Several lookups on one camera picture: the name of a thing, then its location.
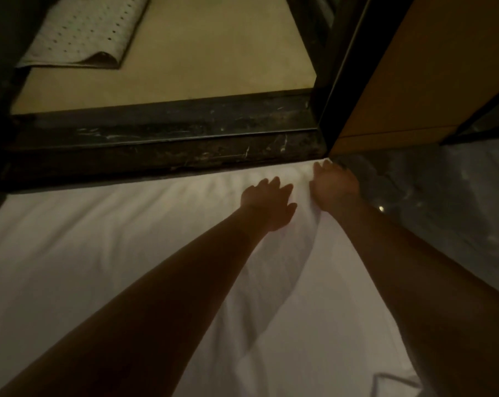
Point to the person's left forearm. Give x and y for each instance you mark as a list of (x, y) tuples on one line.
[(129, 322)]

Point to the white towel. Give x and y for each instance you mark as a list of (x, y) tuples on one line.
[(109, 252)]

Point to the person's right hand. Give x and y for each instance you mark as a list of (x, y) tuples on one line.
[(336, 188)]

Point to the perforated white bath mat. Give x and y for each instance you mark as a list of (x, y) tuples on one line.
[(88, 33)]

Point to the frosted glass door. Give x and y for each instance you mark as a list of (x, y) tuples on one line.
[(487, 119)]

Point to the black marble threshold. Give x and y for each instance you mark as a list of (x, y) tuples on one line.
[(162, 136)]

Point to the person's left hand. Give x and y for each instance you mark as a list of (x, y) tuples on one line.
[(270, 204)]

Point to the black door frame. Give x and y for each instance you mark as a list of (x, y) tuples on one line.
[(344, 70)]

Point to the person's right forearm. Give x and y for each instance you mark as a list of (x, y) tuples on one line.
[(439, 301)]

